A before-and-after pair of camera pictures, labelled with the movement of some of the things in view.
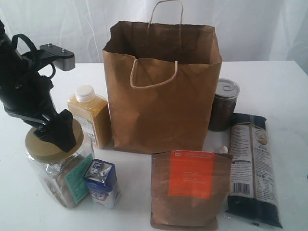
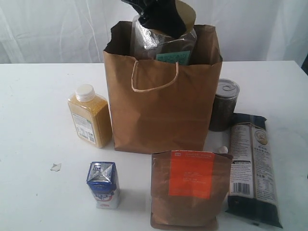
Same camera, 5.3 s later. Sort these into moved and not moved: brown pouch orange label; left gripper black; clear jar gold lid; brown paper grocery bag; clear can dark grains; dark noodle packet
Moved: left gripper black; clear jar gold lid
Not moved: clear can dark grains; dark noodle packet; brown paper grocery bag; brown pouch orange label
